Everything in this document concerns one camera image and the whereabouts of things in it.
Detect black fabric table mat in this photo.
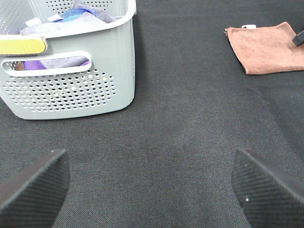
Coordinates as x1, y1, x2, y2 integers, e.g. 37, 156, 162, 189
0, 0, 304, 228

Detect grey perforated laundry basket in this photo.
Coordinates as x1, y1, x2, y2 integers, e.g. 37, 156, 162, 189
0, 0, 136, 120

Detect yellow label on basket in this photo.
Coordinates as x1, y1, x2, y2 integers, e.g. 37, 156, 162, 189
0, 36, 46, 55

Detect orange-brown towel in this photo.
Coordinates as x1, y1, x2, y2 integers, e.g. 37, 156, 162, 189
225, 21, 304, 75

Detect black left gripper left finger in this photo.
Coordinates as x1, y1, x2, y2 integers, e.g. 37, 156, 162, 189
0, 149, 70, 228

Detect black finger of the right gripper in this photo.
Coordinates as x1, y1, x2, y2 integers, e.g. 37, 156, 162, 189
292, 30, 304, 47

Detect purple grey towels in basket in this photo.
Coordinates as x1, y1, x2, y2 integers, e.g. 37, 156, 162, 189
15, 0, 121, 71

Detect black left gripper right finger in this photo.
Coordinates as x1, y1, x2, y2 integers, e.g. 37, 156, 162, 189
231, 149, 304, 228

